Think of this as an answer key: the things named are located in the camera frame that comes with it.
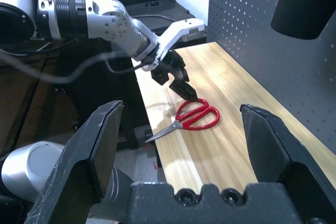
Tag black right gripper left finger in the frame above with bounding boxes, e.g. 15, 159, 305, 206
25, 100, 124, 224

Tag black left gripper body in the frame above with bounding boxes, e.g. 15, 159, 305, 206
157, 50, 190, 82

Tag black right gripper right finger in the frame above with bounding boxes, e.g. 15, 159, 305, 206
240, 104, 336, 224

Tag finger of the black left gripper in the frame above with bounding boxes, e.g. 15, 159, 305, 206
151, 68, 170, 86
169, 77, 198, 102

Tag red handled scissors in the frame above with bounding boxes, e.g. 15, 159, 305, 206
144, 98, 221, 143

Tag grey perforated pegboard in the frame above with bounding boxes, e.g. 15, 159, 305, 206
207, 0, 336, 154

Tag black equipment case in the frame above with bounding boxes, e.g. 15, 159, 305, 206
103, 0, 208, 49

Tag black plastic cup holder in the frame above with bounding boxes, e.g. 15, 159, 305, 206
270, 0, 336, 40

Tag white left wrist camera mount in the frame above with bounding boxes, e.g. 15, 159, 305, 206
141, 18, 205, 71

